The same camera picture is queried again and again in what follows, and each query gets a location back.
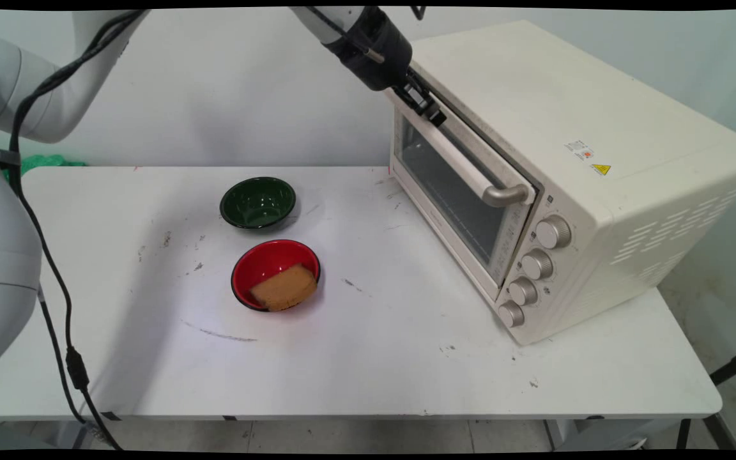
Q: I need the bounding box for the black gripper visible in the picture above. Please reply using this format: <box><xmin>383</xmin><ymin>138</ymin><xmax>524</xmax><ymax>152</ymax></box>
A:
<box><xmin>325</xmin><ymin>8</ymin><xmax>449</xmax><ymax>127</ymax></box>

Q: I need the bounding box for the oven glass door with handle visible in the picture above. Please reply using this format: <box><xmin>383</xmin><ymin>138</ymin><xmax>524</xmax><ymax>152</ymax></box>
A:
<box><xmin>384</xmin><ymin>86</ymin><xmax>542</xmax><ymax>304</ymax></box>

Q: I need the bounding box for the dark green bowl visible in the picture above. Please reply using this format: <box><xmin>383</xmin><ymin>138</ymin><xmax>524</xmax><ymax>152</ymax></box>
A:
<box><xmin>219</xmin><ymin>176</ymin><xmax>297</xmax><ymax>230</ymax></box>

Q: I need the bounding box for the white label sticker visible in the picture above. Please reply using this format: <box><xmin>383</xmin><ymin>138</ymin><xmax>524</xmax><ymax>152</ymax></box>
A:
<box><xmin>564</xmin><ymin>139</ymin><xmax>595</xmax><ymax>162</ymax></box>

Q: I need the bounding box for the cream toaster oven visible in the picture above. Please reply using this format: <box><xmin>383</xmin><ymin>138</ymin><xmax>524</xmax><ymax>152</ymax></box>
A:
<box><xmin>384</xmin><ymin>20</ymin><xmax>736</xmax><ymax>346</ymax></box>

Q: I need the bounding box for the largest silver oven knob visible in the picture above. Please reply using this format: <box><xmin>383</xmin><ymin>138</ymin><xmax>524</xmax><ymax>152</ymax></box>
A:
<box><xmin>536</xmin><ymin>215</ymin><xmax>573</xmax><ymax>250</ymax></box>

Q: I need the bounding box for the red bowl with black rim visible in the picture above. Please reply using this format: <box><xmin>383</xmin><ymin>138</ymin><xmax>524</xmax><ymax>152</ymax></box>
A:
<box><xmin>231</xmin><ymin>240</ymin><xmax>322</xmax><ymax>312</ymax></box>

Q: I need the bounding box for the yellow sponge piece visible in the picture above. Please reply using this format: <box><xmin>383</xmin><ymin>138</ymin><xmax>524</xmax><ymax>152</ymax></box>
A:
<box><xmin>250</xmin><ymin>264</ymin><xmax>318</xmax><ymax>312</ymax></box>

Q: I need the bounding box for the green plastic sheet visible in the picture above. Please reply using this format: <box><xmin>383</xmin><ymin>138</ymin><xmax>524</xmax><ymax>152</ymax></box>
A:
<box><xmin>3</xmin><ymin>153</ymin><xmax>88</xmax><ymax>183</ymax></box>

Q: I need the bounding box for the black tripod leg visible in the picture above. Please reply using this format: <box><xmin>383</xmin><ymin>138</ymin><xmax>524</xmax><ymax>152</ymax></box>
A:
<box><xmin>710</xmin><ymin>346</ymin><xmax>736</xmax><ymax>387</ymax></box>

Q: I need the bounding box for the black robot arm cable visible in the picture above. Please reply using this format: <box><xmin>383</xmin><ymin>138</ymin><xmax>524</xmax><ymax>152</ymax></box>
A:
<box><xmin>7</xmin><ymin>9</ymin><xmax>151</xmax><ymax>450</ymax></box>

